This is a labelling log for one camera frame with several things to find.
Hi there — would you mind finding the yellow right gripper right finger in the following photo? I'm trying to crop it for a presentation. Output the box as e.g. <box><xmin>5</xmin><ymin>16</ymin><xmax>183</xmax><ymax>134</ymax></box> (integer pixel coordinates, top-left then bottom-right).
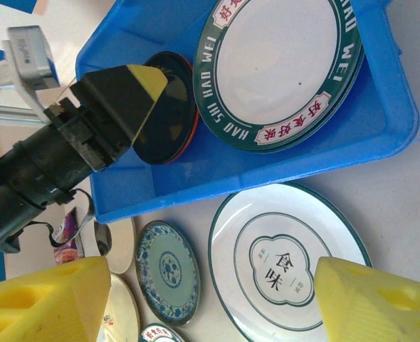
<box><xmin>315</xmin><ymin>256</ymin><xmax>420</xmax><ymax>342</ymax></box>

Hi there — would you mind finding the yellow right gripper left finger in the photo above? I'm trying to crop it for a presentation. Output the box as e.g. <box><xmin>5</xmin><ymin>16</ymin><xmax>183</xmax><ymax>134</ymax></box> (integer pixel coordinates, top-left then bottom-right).
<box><xmin>0</xmin><ymin>256</ymin><xmax>111</xmax><ymax>342</ymax></box>

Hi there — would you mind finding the black round plate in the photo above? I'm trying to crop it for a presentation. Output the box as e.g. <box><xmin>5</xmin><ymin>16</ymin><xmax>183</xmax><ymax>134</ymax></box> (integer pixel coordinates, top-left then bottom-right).
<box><xmin>133</xmin><ymin>51</ymin><xmax>196</xmax><ymax>167</ymax></box>

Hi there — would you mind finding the green rim lettered plate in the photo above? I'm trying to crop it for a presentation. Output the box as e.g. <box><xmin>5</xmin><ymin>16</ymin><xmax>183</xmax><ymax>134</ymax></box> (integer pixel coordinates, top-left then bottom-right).
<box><xmin>209</xmin><ymin>46</ymin><xmax>367</xmax><ymax>155</ymax></box>
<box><xmin>140</xmin><ymin>322</ymin><xmax>187</xmax><ymax>342</ymax></box>
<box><xmin>191</xmin><ymin>0</ymin><xmax>366</xmax><ymax>154</ymax></box>

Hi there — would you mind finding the blue floral pattern plate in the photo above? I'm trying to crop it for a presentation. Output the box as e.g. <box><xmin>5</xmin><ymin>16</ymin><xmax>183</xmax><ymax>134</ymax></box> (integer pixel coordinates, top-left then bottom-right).
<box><xmin>135</xmin><ymin>219</ymin><xmax>200</xmax><ymax>327</ymax></box>

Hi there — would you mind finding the large white green-rimmed plate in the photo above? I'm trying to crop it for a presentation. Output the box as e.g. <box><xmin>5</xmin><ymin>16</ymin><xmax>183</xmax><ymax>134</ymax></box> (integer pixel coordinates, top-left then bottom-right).
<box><xmin>208</xmin><ymin>181</ymin><xmax>374</xmax><ymax>333</ymax></box>

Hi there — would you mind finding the blue plastic bin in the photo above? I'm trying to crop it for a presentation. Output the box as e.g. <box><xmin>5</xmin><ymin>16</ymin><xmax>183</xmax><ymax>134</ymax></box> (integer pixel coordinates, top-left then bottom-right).
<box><xmin>74</xmin><ymin>0</ymin><xmax>420</xmax><ymax>225</ymax></box>

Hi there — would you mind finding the purple candy bag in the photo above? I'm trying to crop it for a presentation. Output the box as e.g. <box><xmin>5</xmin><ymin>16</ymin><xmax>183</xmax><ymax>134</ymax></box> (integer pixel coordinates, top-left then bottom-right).
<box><xmin>52</xmin><ymin>208</ymin><xmax>81</xmax><ymax>266</ymax></box>

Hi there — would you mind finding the aluminium corner post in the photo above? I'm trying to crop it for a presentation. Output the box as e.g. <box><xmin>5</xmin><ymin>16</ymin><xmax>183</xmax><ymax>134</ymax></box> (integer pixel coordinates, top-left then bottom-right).
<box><xmin>0</xmin><ymin>103</ymin><xmax>51</xmax><ymax>126</ymax></box>

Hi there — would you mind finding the thin black cable loop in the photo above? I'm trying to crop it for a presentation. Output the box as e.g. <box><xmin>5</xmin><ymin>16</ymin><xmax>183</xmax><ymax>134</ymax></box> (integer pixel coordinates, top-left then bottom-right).
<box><xmin>28</xmin><ymin>188</ymin><xmax>97</xmax><ymax>250</ymax></box>

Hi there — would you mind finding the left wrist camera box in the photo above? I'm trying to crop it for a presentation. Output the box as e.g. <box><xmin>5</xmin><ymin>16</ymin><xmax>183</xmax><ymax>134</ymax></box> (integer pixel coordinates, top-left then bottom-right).
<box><xmin>0</xmin><ymin>24</ymin><xmax>61</xmax><ymax>124</ymax></box>

